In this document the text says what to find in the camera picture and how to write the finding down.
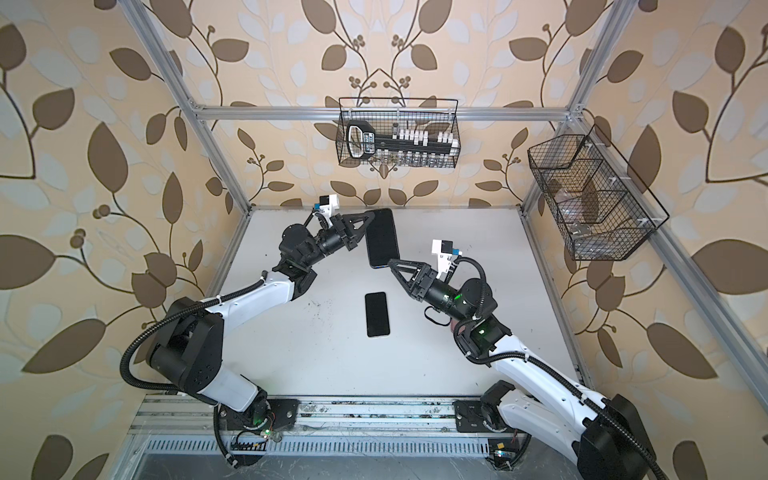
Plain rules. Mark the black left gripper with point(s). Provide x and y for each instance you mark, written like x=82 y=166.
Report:
x=345 y=231

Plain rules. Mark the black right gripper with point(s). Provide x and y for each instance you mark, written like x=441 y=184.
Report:
x=424 y=275

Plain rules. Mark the black phone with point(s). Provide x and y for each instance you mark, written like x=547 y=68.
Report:
x=377 y=315

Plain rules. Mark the pink phone case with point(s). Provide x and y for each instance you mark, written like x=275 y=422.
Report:
x=457 y=325

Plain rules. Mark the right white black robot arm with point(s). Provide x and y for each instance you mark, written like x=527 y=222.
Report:
x=603 y=437

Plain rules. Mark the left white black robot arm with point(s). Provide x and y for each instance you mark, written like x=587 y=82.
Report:
x=188 y=348

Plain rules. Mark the black tool in basket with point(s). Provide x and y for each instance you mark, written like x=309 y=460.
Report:
x=362 y=141

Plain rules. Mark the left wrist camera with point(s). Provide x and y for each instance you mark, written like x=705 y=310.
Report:
x=327 y=206

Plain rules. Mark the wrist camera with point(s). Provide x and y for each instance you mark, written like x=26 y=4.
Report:
x=327 y=206
x=447 y=255

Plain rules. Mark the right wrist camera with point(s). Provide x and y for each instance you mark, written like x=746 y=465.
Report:
x=447 y=255

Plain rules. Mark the back wall wire basket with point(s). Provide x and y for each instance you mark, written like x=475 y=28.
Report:
x=433 y=113

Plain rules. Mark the wall wire basket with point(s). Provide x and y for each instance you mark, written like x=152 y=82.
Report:
x=433 y=113
x=602 y=207

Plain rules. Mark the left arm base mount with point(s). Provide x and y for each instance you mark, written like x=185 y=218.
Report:
x=243 y=437

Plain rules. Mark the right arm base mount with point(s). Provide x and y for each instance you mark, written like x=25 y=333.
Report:
x=476 y=416

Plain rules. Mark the right wall wire basket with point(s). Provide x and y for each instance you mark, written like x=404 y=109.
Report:
x=602 y=207

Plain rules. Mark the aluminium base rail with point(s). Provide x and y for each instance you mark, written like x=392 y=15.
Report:
x=325 y=415

